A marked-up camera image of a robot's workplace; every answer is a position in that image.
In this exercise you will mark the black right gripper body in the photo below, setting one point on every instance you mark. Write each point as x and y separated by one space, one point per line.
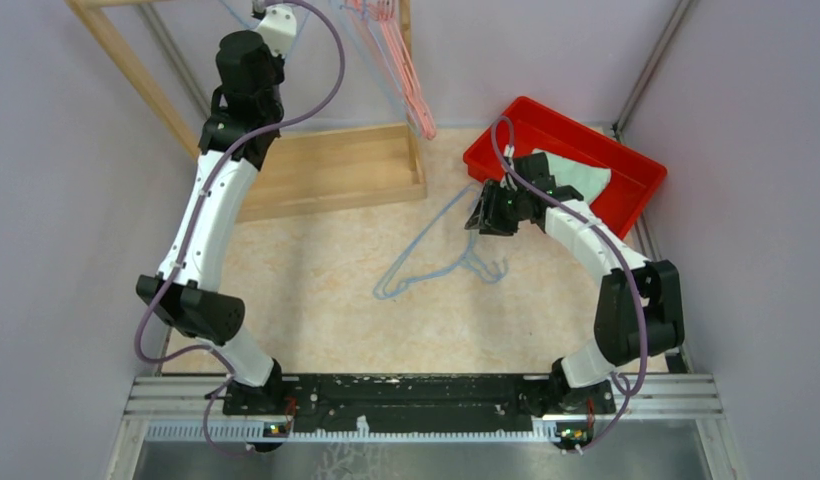
502 208

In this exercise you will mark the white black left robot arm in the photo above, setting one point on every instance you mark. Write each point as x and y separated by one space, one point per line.
184 292

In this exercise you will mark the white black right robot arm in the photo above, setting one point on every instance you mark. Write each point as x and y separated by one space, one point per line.
639 308

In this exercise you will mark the light green folded cloth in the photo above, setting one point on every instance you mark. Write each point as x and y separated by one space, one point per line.
588 180

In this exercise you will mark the red plastic bin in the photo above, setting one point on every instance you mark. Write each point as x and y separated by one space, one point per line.
634 177

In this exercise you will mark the wooden hanger rack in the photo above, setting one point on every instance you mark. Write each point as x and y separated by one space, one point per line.
304 173

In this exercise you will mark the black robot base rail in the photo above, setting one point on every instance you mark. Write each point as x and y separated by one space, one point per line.
416 403

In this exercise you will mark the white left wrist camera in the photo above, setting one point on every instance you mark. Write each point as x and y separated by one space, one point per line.
277 25

